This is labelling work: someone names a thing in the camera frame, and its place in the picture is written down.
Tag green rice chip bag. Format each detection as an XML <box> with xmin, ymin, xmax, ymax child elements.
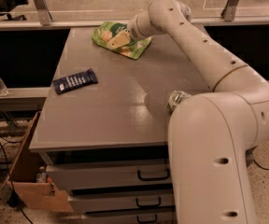
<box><xmin>92</xmin><ymin>21</ymin><xmax>152</xmax><ymax>60</ymax></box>

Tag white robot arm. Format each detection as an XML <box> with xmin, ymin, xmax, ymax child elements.
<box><xmin>112</xmin><ymin>0</ymin><xmax>269</xmax><ymax>224</ymax></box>

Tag dark blue snack bar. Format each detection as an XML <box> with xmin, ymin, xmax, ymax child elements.
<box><xmin>52</xmin><ymin>68</ymin><xmax>98</xmax><ymax>94</ymax></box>

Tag crushed silver green can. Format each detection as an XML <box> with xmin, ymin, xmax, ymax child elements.
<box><xmin>167</xmin><ymin>91</ymin><xmax>191</xmax><ymax>112</ymax></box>

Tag grey drawer cabinet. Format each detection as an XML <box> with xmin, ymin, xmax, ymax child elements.
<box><xmin>29</xmin><ymin>23</ymin><xmax>232</xmax><ymax>224</ymax></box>

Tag top grey drawer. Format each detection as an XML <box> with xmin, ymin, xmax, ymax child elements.
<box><xmin>47</xmin><ymin>160</ymin><xmax>172</xmax><ymax>190</ymax></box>

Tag grey drawer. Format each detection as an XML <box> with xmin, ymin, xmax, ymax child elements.
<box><xmin>82</xmin><ymin>206</ymin><xmax>177</xmax><ymax>224</ymax></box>
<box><xmin>68</xmin><ymin>189</ymin><xmax>174</xmax><ymax>213</ymax></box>
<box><xmin>47</xmin><ymin>160</ymin><xmax>172</xmax><ymax>190</ymax></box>

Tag small bottle in box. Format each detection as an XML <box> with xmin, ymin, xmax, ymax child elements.
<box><xmin>36</xmin><ymin>166</ymin><xmax>47</xmax><ymax>183</ymax></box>

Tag middle grey drawer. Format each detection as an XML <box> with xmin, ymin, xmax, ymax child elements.
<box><xmin>68</xmin><ymin>189</ymin><xmax>174</xmax><ymax>213</ymax></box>

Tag brown cardboard box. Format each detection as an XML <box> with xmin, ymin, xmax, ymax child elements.
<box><xmin>5</xmin><ymin>112</ymin><xmax>73</xmax><ymax>213</ymax></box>

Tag bottom grey drawer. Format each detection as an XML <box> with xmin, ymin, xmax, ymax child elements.
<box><xmin>82</xmin><ymin>206</ymin><xmax>177</xmax><ymax>224</ymax></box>

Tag left metal railing post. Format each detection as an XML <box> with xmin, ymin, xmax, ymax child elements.
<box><xmin>34</xmin><ymin>0</ymin><xmax>52</xmax><ymax>26</ymax></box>

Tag metal railing post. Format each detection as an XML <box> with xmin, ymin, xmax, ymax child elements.
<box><xmin>221</xmin><ymin>0</ymin><xmax>239</xmax><ymax>21</ymax></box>
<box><xmin>34</xmin><ymin>0</ymin><xmax>52</xmax><ymax>26</ymax></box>

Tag right metal railing post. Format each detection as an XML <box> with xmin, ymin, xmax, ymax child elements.
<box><xmin>221</xmin><ymin>0</ymin><xmax>239</xmax><ymax>21</ymax></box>

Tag black floor cables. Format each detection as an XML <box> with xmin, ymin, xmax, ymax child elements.
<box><xmin>0</xmin><ymin>100</ymin><xmax>35</xmax><ymax>224</ymax></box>

